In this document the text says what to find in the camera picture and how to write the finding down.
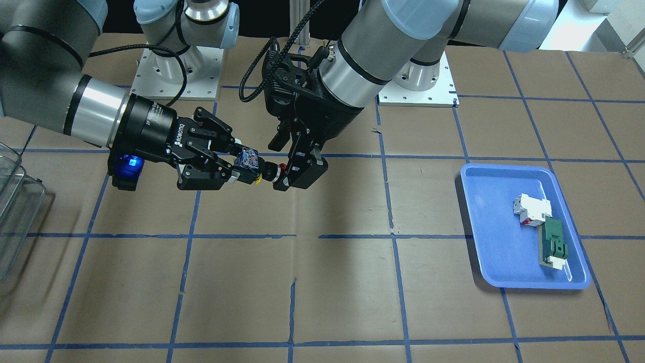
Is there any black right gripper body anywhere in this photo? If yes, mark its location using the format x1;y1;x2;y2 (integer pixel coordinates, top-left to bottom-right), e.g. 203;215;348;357
119;95;198;167

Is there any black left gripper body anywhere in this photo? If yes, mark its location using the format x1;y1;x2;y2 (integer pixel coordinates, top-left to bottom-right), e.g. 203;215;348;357
292;54;362;146

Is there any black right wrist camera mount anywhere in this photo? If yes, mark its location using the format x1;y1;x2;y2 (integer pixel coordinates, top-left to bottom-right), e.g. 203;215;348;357
107;152;145;192

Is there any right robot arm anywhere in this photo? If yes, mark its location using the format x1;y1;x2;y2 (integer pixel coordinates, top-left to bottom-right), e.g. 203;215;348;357
2;1;241;191

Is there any white circuit breaker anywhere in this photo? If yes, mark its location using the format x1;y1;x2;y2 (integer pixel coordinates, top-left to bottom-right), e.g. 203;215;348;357
513;193;553;227

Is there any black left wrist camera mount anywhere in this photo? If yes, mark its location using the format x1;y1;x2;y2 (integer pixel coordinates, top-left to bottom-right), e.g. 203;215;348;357
239;37;334;120

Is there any aluminium frame post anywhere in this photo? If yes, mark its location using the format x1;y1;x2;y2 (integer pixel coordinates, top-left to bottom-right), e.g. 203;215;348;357
289;0;311;48

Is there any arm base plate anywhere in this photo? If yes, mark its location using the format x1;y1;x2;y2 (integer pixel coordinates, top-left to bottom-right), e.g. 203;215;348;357
131;46;225;101
378;52;460;107

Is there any red emergency stop button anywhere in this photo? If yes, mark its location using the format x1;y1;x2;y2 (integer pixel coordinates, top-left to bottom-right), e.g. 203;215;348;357
230;146;287;185

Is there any blue plastic tray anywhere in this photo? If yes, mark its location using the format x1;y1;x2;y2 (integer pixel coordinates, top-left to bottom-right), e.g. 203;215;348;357
461;163;591;290

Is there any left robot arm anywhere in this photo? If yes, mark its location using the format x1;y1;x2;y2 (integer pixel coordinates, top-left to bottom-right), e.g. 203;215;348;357
262;1;559;191

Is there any green terminal block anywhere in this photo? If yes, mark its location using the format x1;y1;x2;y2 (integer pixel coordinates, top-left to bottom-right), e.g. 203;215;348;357
539;216;569;270

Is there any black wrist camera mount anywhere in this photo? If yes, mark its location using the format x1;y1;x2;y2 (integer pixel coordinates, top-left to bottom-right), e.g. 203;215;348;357
239;37;334;120
107;152;145;192

